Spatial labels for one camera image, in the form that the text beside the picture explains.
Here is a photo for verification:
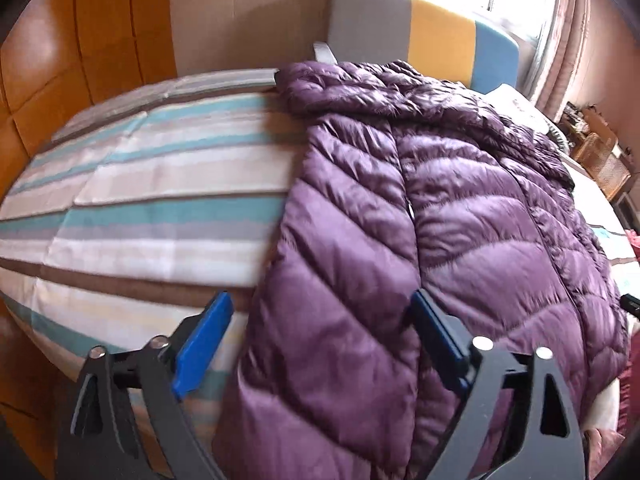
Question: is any wooden bedside table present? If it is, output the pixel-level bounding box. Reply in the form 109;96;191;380
558;102;639;232

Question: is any purple quilted down jacket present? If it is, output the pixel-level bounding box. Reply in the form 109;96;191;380
212;62;629;479

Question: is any brown wooden wardrobe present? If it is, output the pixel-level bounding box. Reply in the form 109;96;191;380
0;0;179;480

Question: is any striped bed quilt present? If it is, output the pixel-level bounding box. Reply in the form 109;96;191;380
1;68;307;444

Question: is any white printed pillow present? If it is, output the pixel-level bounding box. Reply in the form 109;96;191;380
485;84;570;155

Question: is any grey yellow blue headboard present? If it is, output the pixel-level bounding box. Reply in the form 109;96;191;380
326;0;520;94

